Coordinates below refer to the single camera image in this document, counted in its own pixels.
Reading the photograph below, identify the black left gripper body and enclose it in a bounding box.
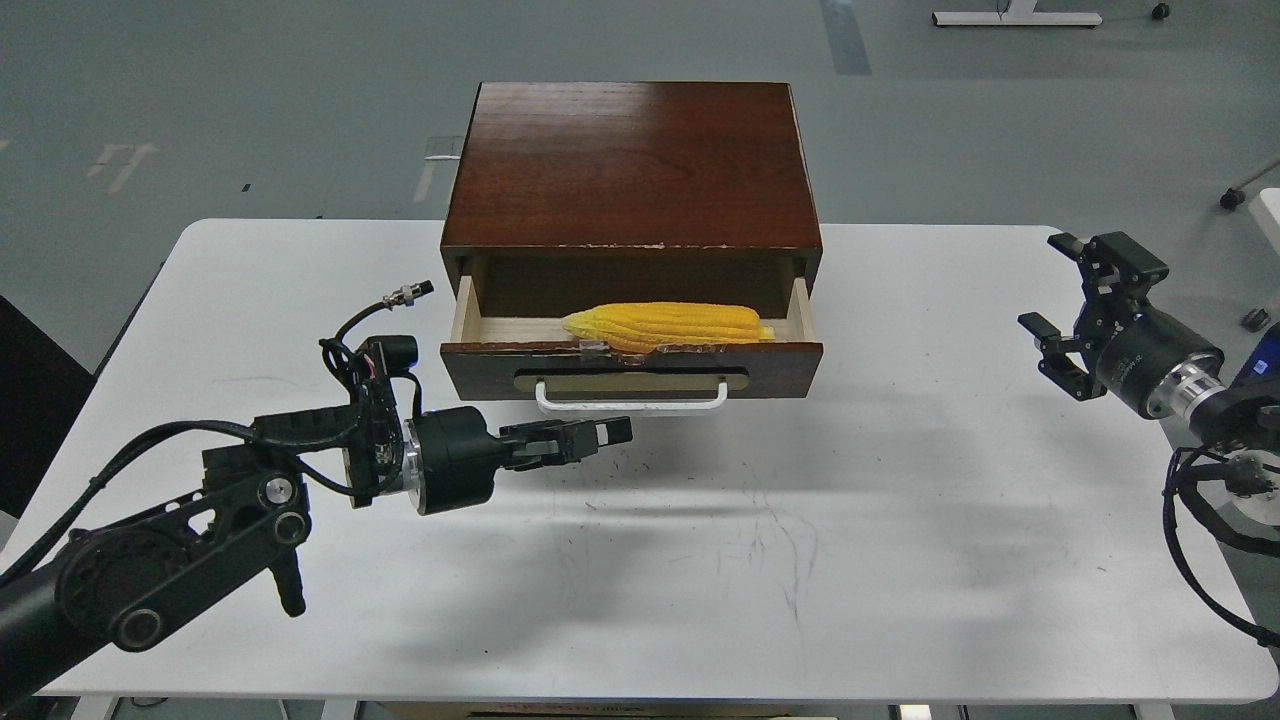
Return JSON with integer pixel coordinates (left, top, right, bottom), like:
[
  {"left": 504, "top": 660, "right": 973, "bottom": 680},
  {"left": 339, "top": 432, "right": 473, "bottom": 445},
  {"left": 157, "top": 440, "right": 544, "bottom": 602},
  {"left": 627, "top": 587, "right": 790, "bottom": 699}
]
[{"left": 404, "top": 406, "right": 513, "bottom": 516}]

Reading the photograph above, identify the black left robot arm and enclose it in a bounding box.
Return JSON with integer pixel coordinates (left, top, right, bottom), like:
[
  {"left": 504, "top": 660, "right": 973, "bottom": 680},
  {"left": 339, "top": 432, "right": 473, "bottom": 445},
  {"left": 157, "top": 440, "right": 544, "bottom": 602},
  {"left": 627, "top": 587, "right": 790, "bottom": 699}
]
[{"left": 1, "top": 281, "right": 634, "bottom": 712}]

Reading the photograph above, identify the black caster wheel right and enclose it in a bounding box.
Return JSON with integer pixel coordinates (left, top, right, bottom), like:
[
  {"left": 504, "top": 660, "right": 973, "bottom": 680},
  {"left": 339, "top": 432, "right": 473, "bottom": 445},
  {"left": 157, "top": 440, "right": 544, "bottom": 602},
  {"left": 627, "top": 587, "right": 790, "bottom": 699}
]
[{"left": 1219, "top": 158, "right": 1279, "bottom": 211}]

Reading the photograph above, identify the white drawer handle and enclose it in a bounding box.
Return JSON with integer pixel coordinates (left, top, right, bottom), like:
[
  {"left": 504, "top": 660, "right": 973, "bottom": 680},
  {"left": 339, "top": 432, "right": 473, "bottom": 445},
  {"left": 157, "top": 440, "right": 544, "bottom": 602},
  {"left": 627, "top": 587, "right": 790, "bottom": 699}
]
[{"left": 534, "top": 380, "right": 730, "bottom": 419}]

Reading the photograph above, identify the white table base background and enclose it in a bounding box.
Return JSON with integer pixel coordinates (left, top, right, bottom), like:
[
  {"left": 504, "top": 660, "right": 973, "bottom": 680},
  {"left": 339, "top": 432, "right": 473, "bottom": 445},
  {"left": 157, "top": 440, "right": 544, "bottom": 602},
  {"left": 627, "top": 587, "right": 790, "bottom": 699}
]
[{"left": 931, "top": 1, "right": 1105, "bottom": 29}]

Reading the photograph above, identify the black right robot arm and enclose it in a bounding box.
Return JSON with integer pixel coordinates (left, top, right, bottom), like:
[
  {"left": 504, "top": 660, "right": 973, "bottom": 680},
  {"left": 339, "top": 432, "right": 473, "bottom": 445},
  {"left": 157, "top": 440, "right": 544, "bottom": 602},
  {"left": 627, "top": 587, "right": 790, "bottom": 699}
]
[{"left": 1018, "top": 232, "right": 1277, "bottom": 496}]

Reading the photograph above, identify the black panel left edge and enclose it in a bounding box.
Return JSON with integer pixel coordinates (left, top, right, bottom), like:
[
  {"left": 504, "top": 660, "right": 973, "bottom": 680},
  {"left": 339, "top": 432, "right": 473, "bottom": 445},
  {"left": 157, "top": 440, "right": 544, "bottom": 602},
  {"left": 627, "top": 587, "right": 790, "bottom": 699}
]
[{"left": 1, "top": 299, "right": 93, "bottom": 518}]

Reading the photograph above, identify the dark wooden cabinet box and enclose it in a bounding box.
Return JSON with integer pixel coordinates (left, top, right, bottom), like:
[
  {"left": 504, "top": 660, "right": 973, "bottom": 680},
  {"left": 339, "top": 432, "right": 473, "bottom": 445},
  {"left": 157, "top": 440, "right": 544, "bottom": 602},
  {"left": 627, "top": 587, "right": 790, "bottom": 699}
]
[{"left": 440, "top": 81, "right": 823, "bottom": 287}]

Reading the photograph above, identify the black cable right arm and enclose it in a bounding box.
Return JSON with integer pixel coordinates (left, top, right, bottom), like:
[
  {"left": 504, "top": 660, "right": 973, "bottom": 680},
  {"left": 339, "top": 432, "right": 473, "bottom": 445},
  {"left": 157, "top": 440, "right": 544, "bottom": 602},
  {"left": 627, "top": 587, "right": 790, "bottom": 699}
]
[{"left": 1162, "top": 445, "right": 1280, "bottom": 650}]

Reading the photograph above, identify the yellow corn cob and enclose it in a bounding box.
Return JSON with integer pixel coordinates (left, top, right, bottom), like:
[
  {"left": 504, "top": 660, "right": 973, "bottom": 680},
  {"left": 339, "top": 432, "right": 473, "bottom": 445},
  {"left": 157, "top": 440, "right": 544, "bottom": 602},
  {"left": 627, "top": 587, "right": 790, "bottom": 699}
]
[{"left": 559, "top": 302, "right": 776, "bottom": 354}]

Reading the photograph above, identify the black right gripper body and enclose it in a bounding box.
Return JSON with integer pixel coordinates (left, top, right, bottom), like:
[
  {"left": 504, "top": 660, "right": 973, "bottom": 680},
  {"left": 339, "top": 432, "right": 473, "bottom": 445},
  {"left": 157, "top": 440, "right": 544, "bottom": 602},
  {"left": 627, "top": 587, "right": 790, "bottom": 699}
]
[{"left": 1075, "top": 300, "right": 1225, "bottom": 419}]

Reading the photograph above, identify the wooden drawer with front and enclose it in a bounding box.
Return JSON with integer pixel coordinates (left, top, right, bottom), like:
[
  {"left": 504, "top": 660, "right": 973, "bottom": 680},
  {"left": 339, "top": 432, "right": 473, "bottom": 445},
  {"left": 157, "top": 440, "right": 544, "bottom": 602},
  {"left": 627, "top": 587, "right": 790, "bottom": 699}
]
[{"left": 440, "top": 252, "right": 824, "bottom": 401}]

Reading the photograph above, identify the black caster near table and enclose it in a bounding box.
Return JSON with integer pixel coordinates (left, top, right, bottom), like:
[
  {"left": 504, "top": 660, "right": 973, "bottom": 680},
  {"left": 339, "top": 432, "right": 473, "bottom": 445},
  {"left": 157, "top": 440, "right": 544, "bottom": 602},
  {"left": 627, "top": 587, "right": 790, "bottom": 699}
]
[{"left": 1239, "top": 307, "right": 1272, "bottom": 333}]

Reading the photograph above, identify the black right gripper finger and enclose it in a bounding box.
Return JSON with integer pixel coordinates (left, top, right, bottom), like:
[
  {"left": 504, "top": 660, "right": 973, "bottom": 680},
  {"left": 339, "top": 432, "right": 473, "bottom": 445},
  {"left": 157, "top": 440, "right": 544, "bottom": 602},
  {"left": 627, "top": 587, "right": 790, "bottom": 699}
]
[
  {"left": 1018, "top": 313, "right": 1107, "bottom": 402},
  {"left": 1047, "top": 231, "right": 1170, "bottom": 311}
]

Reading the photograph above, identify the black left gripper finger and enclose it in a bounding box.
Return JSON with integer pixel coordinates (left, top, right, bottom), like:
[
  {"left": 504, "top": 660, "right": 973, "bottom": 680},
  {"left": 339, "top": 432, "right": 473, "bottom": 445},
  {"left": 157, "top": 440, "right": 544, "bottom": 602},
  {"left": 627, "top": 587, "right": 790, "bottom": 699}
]
[
  {"left": 500, "top": 439, "right": 600, "bottom": 471},
  {"left": 499, "top": 416, "right": 634, "bottom": 454}
]

